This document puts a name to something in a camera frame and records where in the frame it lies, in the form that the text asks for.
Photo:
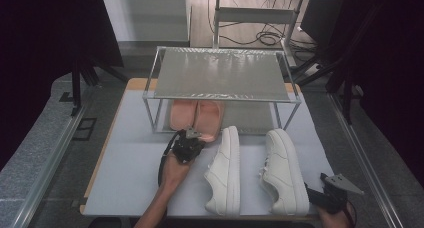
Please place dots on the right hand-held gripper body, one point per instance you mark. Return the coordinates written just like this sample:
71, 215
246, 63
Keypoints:
335, 201

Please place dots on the white metal stand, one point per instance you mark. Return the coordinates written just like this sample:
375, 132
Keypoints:
253, 15

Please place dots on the person's right hand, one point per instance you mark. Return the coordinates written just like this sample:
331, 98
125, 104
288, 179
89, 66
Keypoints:
333, 220

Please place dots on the dark curtain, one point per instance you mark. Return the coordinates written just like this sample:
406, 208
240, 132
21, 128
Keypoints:
393, 71
36, 48

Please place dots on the aluminium rail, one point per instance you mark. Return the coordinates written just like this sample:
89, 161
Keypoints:
50, 164
363, 168

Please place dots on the pink slipper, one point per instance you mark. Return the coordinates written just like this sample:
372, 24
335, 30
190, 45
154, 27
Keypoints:
182, 116
210, 119

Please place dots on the white board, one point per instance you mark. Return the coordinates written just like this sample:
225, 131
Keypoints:
146, 16

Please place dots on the metal shoe rack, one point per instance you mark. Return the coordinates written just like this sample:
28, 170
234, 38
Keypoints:
220, 74

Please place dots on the black stand legs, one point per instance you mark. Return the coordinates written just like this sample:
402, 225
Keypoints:
76, 84
346, 94

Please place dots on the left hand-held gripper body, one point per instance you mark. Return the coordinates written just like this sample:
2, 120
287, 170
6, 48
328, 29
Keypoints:
186, 148

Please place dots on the white sneaker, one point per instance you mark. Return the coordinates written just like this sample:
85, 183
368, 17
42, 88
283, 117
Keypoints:
226, 174
285, 174

